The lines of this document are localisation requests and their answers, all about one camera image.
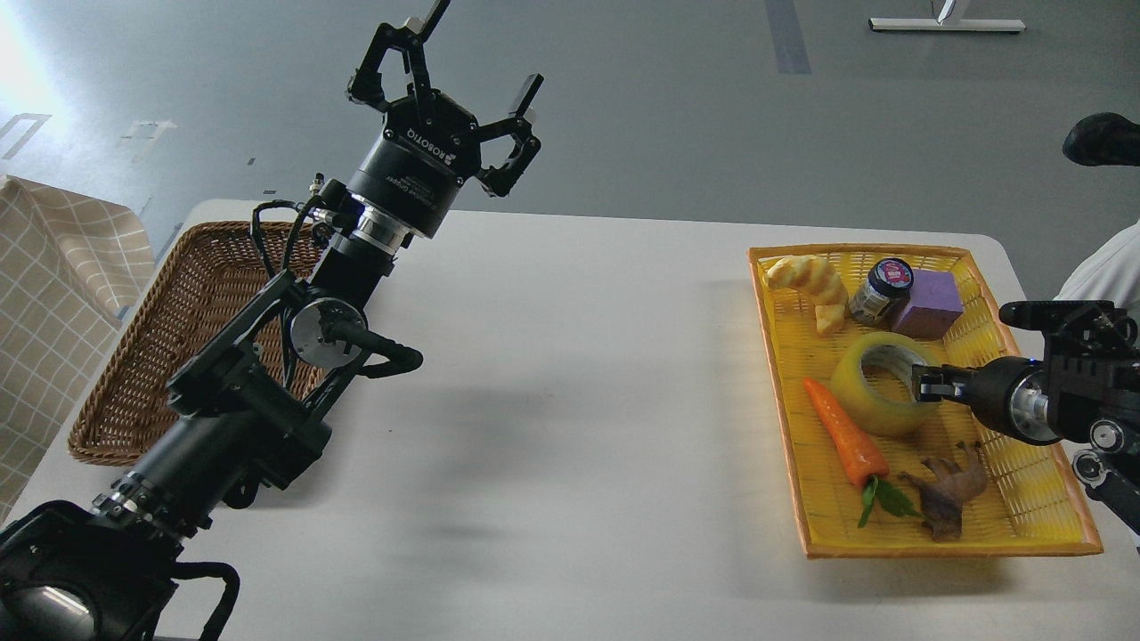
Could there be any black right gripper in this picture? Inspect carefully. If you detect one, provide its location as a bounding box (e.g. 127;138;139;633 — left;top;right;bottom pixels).
909;357;1052;446

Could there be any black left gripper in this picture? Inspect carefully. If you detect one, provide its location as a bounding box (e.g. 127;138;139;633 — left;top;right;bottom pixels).
347;0;545;240

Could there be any yellow tape roll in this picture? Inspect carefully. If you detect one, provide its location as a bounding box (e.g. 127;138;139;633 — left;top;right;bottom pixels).
829;331;938;438

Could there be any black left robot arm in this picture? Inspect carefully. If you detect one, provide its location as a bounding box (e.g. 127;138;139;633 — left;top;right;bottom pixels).
3;1;544;640

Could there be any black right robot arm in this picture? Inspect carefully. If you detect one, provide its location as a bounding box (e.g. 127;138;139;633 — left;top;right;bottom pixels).
909;300;1139;532

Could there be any white sleeved forearm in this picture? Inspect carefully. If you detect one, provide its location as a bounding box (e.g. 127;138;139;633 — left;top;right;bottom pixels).
1052;222;1139;321

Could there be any purple foam block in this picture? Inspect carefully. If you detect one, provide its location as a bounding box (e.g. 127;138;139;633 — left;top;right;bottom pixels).
888;269;964;340

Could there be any small dark glass jar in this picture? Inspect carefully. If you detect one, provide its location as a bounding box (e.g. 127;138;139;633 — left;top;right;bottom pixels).
850;255;915;326

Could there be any orange toy carrot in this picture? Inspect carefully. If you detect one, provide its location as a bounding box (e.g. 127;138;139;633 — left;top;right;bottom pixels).
803;378;891;490

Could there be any yellow plastic tray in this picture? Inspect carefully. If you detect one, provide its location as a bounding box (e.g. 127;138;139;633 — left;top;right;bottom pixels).
748;244;1104;560

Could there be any toy croissant bread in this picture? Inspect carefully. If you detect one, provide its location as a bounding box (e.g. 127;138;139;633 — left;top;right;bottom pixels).
764;255;850;336

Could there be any brown wicker basket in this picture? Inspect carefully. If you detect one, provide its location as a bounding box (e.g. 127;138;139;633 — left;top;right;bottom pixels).
68;222;268;466

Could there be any black shoe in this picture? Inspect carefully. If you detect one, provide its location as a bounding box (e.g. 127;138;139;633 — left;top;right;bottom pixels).
1062;112;1139;167

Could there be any white metal stand base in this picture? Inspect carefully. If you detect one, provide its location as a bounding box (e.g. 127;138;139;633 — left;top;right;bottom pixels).
868;1;1027;34

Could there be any beige checkered cloth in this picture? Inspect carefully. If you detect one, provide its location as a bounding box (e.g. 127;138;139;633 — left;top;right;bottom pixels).
1;175;155;516

